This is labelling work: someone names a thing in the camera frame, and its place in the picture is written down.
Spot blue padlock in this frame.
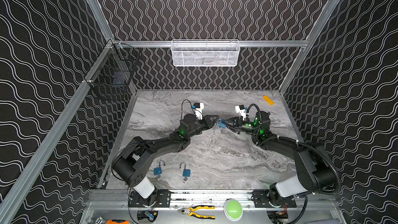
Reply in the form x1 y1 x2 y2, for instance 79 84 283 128
217 119 227 128
179 162 191 183
154 160 166 178

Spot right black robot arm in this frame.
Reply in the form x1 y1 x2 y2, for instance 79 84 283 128
219 104 342 206

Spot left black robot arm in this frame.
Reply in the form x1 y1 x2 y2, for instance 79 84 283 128
111 114 219 199

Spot yellow block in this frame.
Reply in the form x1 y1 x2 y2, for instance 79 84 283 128
263 95 275 106

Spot green round button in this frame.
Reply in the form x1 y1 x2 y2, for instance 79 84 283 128
223 199 243 222

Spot green circuit board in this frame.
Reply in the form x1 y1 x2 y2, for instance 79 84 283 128
137 211 158 222

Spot orange tool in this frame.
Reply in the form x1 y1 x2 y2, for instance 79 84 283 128
106 219 131 224

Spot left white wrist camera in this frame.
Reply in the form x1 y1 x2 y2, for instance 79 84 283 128
192 102 204 120

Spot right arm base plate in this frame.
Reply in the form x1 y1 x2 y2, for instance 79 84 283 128
250 190 297 208

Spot white wire basket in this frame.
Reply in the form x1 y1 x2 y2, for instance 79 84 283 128
171 39 240 67

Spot yellow handled pliers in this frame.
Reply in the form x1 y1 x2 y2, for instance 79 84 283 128
177 205 216 220

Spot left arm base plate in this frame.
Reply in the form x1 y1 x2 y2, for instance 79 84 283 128
128 189 171 208

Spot black wire basket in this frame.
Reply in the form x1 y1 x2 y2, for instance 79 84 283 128
85 39 142 102

